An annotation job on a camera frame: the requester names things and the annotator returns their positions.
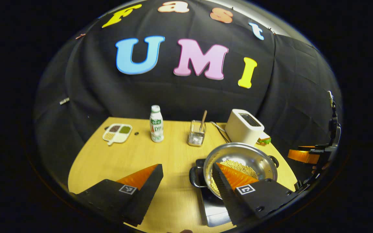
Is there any white toaster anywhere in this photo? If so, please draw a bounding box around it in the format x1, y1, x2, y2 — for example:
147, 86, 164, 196
225, 109, 265, 146

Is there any wooden-handled spoon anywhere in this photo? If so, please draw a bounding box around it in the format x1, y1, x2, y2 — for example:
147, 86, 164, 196
199, 110, 208, 134

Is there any clear square utensil holder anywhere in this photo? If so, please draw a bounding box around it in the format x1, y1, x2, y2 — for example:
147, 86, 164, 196
188, 120, 207, 147

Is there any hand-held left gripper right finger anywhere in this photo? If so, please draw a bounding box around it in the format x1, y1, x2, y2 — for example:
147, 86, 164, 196
211, 162, 299, 227

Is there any black induction cooktop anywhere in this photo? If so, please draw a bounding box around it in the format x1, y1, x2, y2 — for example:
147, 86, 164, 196
195, 159, 239, 227

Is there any white bottle with green label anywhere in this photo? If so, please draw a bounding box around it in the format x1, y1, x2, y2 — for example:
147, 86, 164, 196
150, 105, 164, 143

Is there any sandwich on small plate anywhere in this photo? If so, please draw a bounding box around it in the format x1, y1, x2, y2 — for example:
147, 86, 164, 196
257, 132, 272, 145

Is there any black backdrop cloth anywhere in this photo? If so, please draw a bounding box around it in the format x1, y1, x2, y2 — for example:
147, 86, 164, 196
33, 0, 343, 183

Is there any toaster power cable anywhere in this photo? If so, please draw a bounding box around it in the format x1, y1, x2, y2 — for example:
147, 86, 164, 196
209, 121, 231, 144

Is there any white divided dish of grains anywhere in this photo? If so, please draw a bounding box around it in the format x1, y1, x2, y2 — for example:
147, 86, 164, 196
102, 123, 133, 146

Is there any steel pot with black handle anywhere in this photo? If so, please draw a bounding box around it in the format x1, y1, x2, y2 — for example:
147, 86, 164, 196
189, 142, 280, 200

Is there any pile of yellow soybeans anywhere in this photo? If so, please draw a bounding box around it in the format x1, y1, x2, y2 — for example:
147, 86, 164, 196
210, 160, 259, 198

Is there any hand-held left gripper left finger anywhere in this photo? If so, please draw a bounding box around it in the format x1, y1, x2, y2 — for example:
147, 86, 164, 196
72, 163, 164, 227

